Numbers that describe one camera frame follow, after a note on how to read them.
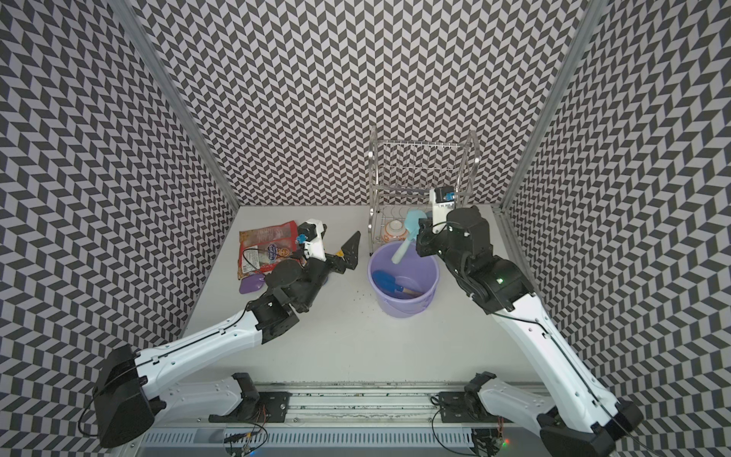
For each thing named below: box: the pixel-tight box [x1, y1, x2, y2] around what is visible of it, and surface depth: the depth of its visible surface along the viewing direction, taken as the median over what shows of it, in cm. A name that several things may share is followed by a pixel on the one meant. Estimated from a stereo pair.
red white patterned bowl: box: [383, 218, 408, 242], surface depth 101 cm
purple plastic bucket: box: [367, 240, 440, 318], surface depth 83 cm
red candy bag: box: [237, 220, 298, 280], surface depth 104 cm
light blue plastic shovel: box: [391, 209, 428, 264], surface depth 70 cm
